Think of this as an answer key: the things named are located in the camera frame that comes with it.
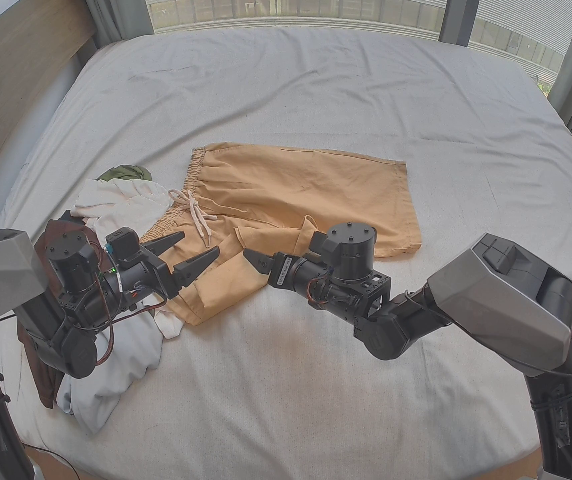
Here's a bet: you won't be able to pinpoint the tan drawstring shorts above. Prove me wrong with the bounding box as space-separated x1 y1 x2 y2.
152 141 423 327

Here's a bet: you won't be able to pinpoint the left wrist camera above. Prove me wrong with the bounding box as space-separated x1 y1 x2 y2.
105 227 141 269

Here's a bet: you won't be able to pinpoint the window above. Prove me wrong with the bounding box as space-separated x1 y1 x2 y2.
133 0 572 81

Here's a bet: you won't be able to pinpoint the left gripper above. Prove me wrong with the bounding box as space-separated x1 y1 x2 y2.
115 231 220 302

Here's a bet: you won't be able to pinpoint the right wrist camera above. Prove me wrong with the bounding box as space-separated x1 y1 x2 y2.
307 230 334 261

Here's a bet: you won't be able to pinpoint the brown garment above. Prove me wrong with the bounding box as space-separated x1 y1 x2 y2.
17 216 89 410

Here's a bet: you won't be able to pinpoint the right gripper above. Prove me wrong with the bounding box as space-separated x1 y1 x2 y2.
243 248 335 297

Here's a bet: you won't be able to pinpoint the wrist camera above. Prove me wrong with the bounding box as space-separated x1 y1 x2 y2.
307 230 334 261
105 227 141 269

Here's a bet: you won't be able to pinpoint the black cable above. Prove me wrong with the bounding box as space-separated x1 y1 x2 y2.
21 442 84 480

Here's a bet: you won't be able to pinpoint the cream garment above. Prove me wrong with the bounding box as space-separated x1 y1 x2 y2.
72 178 186 340

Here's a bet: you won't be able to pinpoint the white garment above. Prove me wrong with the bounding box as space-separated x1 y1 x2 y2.
56 313 164 437

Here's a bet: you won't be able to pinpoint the olive green garment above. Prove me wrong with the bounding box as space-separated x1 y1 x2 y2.
97 165 155 184

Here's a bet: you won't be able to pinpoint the bed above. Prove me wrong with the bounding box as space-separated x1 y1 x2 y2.
0 0 572 480

